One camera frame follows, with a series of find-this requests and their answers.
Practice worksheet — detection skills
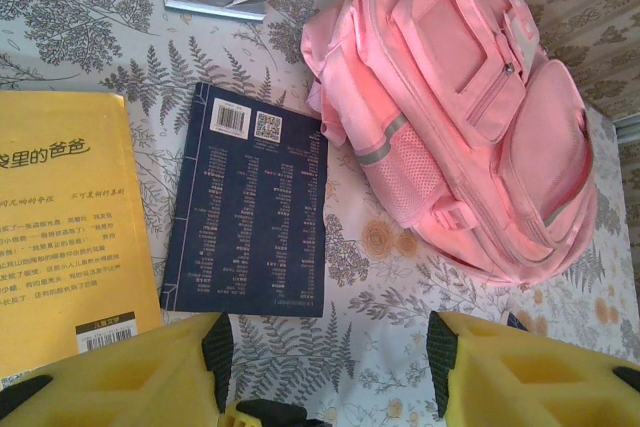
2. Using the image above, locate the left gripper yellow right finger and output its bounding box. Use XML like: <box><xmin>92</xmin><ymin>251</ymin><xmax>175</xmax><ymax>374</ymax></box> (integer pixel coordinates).
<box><xmin>426</xmin><ymin>310</ymin><xmax>640</xmax><ymax>427</ymax></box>

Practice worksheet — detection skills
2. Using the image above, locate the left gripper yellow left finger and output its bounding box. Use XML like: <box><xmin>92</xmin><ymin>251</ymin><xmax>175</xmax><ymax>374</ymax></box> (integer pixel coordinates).
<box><xmin>0</xmin><ymin>311</ymin><xmax>235</xmax><ymax>427</ymax></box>

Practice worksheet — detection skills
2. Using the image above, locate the yellow paperback book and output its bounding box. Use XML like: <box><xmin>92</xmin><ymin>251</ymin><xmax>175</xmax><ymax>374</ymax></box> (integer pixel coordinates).
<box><xmin>0</xmin><ymin>90</ymin><xmax>164</xmax><ymax>391</ymax></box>

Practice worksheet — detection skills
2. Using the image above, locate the thin dark blue book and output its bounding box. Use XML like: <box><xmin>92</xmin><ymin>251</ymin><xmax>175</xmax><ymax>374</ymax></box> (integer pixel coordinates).
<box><xmin>158</xmin><ymin>80</ymin><xmax>330</xmax><ymax>319</ymax></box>

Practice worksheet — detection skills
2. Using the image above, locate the pink backpack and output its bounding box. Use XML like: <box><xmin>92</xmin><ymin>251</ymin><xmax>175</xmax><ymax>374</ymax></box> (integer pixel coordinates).
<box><xmin>298</xmin><ymin>0</ymin><xmax>600</xmax><ymax>292</ymax></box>

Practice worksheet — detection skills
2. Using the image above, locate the floral tablecloth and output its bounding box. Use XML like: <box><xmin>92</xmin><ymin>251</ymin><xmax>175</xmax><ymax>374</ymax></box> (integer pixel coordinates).
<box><xmin>0</xmin><ymin>0</ymin><xmax>640</xmax><ymax>427</ymax></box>

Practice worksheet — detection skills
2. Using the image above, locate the aluminium frame post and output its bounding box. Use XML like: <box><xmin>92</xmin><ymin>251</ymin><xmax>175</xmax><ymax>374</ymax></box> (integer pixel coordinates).
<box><xmin>612</xmin><ymin>113</ymin><xmax>640</xmax><ymax>142</ymax></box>

